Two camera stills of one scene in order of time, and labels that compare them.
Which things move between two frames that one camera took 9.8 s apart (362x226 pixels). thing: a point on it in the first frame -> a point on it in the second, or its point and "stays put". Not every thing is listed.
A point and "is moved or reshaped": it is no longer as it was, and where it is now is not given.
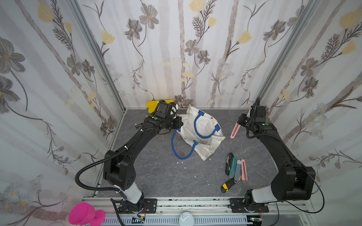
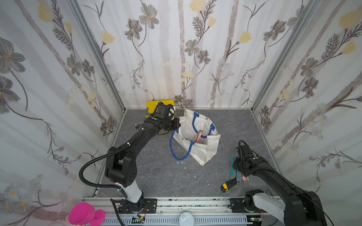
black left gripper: x=178 y=125 stays put
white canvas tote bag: x=201 y=130 is moved or reshaped
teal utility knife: x=233 y=168 stays put
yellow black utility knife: x=226 y=186 stays put
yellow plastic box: x=152 y=105 stays put
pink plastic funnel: x=84 y=213 stays put
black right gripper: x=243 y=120 -> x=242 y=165
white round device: x=186 y=219 stays put
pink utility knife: x=232 y=136 -> x=198 y=136
